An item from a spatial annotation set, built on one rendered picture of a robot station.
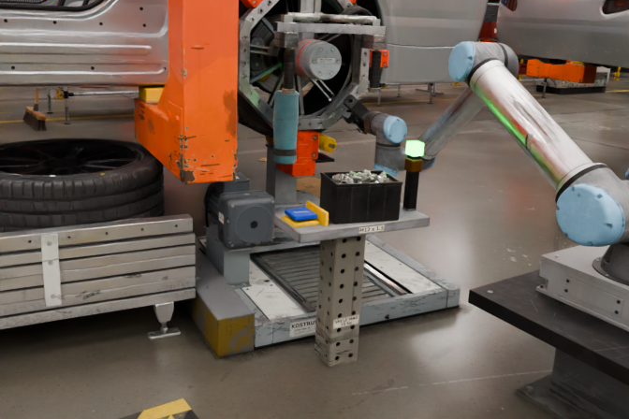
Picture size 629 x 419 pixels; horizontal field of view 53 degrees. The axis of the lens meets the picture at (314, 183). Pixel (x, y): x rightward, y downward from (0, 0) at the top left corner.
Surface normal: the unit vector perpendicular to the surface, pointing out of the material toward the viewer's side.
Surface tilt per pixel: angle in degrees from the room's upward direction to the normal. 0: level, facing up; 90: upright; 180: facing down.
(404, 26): 90
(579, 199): 92
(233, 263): 90
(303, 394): 0
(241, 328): 90
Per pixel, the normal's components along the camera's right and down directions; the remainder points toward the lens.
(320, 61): 0.45, 0.25
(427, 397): 0.05, -0.96
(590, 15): -0.83, 0.07
